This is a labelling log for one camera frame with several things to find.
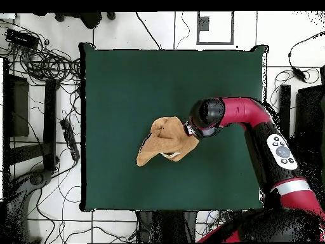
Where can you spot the tan terry towel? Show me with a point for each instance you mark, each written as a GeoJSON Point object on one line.
{"type": "Point", "coordinates": [167, 142]}

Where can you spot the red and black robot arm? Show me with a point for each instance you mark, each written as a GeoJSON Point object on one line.
{"type": "Point", "coordinates": [243, 109]}

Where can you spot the dark flat panel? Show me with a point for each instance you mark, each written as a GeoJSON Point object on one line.
{"type": "Point", "coordinates": [309, 114]}
{"type": "Point", "coordinates": [19, 106]}

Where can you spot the dark green table cloth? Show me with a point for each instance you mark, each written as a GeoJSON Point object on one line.
{"type": "Point", "coordinates": [114, 101]}

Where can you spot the dark grey square plate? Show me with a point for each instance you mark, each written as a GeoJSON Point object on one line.
{"type": "Point", "coordinates": [203, 24]}

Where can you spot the black power strip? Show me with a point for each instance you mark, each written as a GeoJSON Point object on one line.
{"type": "Point", "coordinates": [69, 139]}

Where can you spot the dark stand foot with knob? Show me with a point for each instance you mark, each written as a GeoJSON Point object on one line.
{"type": "Point", "coordinates": [36, 178]}

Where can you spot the black electronics box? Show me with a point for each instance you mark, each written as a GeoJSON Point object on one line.
{"type": "Point", "coordinates": [21, 38]}

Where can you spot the grey square floor frame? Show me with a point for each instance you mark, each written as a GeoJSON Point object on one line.
{"type": "Point", "coordinates": [197, 35]}

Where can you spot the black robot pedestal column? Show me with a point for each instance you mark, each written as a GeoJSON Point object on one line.
{"type": "Point", "coordinates": [165, 226]}

